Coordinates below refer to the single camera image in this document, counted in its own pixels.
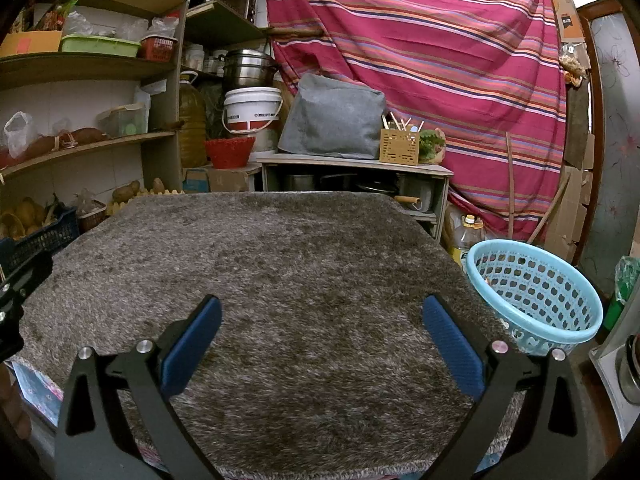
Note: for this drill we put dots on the floral glass door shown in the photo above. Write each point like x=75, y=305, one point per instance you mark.
x=612, y=135

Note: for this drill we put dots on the red mesh bag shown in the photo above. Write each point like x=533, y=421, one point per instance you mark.
x=6, y=157

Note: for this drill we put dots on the grey fabric bag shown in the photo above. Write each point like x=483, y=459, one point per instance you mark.
x=330, y=120

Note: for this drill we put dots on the red green snack packet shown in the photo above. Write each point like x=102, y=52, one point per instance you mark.
x=55, y=15

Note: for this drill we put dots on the small brown woven basket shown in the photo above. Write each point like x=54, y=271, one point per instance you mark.
x=92, y=217

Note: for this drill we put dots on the steel pot with lid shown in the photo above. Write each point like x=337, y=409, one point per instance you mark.
x=630, y=367

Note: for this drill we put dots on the green plastic tray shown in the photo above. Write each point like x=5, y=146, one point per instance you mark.
x=100, y=47

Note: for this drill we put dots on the bamboo utensil holder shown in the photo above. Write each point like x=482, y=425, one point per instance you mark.
x=398, y=147

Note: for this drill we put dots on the small red plastic basket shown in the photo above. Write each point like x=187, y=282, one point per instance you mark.
x=157, y=50

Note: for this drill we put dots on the thin wooden stick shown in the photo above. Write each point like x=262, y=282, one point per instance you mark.
x=512, y=185

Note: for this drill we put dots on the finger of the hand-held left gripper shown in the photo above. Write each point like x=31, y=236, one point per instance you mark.
x=30, y=272

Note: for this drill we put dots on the red woven plastic bowl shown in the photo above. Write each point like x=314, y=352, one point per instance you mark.
x=230, y=154

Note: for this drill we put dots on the green plastic bag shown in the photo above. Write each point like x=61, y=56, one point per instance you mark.
x=625, y=290

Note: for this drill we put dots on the person's left hand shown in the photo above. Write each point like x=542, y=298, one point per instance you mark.
x=12, y=410

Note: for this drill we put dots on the cardboard egg tray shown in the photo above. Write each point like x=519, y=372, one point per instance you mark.
x=120, y=207

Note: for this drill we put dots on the green patterned bundle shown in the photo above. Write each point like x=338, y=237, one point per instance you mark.
x=432, y=147

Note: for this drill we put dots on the yellow oil jug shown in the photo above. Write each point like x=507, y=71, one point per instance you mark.
x=192, y=125

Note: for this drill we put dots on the floral tablecloth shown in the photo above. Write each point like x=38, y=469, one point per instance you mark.
x=37, y=395

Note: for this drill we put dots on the orange cardboard box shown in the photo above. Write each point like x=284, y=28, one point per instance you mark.
x=30, y=42

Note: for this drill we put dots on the white plastic jar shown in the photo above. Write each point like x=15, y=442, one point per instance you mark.
x=195, y=57

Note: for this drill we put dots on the white bucket red label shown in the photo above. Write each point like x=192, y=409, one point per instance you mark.
x=252, y=105

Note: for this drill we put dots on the white plastic bag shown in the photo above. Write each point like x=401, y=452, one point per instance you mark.
x=17, y=135

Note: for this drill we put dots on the small steel pot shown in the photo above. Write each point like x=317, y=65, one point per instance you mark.
x=298, y=182

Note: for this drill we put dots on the yellow net bag of potatoes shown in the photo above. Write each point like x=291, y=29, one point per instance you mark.
x=25, y=212

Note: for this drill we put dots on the clear plastic container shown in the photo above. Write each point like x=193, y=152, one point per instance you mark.
x=125, y=122

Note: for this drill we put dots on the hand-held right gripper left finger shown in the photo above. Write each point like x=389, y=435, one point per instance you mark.
x=192, y=345

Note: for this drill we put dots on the reddish sweet potato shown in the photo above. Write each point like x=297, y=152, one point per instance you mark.
x=87, y=136
x=42, y=146

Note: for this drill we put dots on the red striped curtain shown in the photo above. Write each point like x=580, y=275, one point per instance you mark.
x=425, y=60

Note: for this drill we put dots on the flattened cardboard stack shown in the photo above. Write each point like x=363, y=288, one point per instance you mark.
x=570, y=185

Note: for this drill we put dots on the steel stock pot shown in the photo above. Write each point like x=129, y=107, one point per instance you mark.
x=247, y=72

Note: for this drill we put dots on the brown potato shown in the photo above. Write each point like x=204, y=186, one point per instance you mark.
x=126, y=191
x=158, y=186

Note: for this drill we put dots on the oil bottle yellow cap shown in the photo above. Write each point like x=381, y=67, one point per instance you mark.
x=470, y=240

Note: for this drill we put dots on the brown cardboard box blue print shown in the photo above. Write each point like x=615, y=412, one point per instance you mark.
x=225, y=180

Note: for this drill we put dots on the wooden shelf unit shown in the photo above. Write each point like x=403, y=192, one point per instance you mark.
x=160, y=160

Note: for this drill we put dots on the hanging ginger root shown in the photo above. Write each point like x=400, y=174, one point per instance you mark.
x=572, y=67

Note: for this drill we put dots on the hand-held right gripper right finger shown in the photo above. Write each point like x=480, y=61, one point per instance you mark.
x=452, y=345

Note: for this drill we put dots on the low wooden cabinet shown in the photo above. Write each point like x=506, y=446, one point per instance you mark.
x=350, y=162

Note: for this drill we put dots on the clear plastic bag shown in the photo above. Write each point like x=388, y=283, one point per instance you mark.
x=100, y=25

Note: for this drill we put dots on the light blue plastic basket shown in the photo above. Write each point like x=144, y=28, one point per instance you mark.
x=530, y=285

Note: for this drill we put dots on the grey shaggy mat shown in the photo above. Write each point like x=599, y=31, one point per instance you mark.
x=300, y=260

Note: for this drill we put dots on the blue plastic crate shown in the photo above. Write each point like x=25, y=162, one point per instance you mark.
x=40, y=245

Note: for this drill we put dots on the bundle of wooden chopsticks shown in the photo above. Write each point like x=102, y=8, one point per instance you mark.
x=400, y=124

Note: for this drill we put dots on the brown printed box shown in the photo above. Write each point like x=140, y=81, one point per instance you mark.
x=22, y=20

